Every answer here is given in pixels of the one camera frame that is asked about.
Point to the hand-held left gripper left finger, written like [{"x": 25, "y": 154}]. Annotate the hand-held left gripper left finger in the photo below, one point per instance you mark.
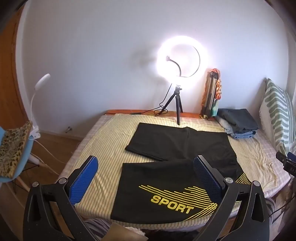
[{"x": 85, "y": 176}]

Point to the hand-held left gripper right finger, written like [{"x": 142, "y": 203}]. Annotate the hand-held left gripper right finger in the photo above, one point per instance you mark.
[{"x": 205, "y": 176}]

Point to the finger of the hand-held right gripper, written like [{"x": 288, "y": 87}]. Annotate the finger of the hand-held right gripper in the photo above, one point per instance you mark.
[
  {"x": 292, "y": 156},
  {"x": 281, "y": 158}
]

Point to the black pants with yellow print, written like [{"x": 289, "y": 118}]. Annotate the black pants with yellow print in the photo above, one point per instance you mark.
[{"x": 161, "y": 176}]

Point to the folded grey pants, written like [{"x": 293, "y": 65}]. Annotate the folded grey pants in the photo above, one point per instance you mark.
[{"x": 240, "y": 119}]

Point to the yellow striped blanket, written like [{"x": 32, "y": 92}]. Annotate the yellow striped blanket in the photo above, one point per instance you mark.
[{"x": 104, "y": 139}]

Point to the folded blue jeans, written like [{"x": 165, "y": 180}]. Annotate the folded blue jeans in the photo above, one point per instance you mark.
[{"x": 242, "y": 135}]

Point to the green striped white pillow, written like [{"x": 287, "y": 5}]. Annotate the green striped white pillow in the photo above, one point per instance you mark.
[{"x": 277, "y": 111}]

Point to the metal door stopper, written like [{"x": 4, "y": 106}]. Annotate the metal door stopper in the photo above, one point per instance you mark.
[{"x": 68, "y": 129}]

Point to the blue chair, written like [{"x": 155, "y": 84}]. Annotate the blue chair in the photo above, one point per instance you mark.
[{"x": 26, "y": 150}]

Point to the brown cardboard piece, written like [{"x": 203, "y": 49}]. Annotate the brown cardboard piece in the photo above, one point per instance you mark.
[{"x": 124, "y": 235}]

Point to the leopard print cushion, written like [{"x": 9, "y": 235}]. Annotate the leopard print cushion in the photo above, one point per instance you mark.
[{"x": 13, "y": 148}]

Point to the black mini tripod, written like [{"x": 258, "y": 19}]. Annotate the black mini tripod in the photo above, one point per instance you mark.
[{"x": 177, "y": 102}]

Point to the orange patterned mattress edge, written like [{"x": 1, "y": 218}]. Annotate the orange patterned mattress edge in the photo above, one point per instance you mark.
[{"x": 148, "y": 113}]

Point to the white clip desk lamp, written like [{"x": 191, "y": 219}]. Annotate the white clip desk lamp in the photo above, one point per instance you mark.
[{"x": 42, "y": 81}]

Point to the wooden door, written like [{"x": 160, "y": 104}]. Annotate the wooden door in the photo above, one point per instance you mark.
[{"x": 11, "y": 81}]

